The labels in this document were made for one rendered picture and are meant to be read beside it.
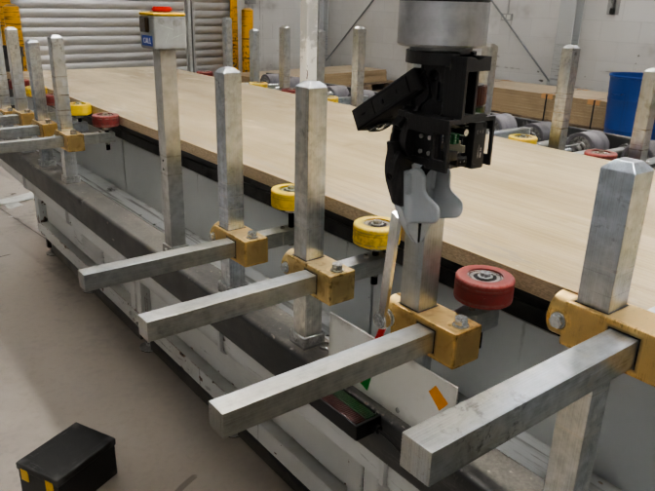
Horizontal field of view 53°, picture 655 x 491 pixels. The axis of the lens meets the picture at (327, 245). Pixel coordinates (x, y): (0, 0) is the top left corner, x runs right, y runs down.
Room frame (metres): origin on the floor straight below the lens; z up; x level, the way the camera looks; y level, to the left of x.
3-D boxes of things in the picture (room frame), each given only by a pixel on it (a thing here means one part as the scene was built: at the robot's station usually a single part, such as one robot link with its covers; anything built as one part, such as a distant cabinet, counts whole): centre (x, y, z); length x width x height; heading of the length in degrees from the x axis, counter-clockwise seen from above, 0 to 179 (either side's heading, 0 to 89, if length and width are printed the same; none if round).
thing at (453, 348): (0.78, -0.14, 0.85); 0.13 x 0.06 x 0.05; 38
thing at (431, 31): (0.70, -0.11, 1.23); 0.10 x 0.09 x 0.05; 128
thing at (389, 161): (0.69, -0.08, 1.09); 0.05 x 0.02 x 0.09; 128
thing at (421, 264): (0.80, -0.12, 0.92); 0.03 x 0.03 x 0.48; 38
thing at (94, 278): (1.11, 0.23, 0.81); 0.43 x 0.03 x 0.04; 128
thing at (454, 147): (0.69, -0.11, 1.15); 0.09 x 0.08 x 0.12; 38
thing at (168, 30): (1.40, 0.35, 1.18); 0.07 x 0.07 x 0.08; 38
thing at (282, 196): (1.23, 0.07, 0.85); 0.08 x 0.08 x 0.11
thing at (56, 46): (1.98, 0.81, 0.90); 0.03 x 0.03 x 0.48; 38
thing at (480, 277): (0.82, -0.22, 0.85); 0.08 x 0.08 x 0.11
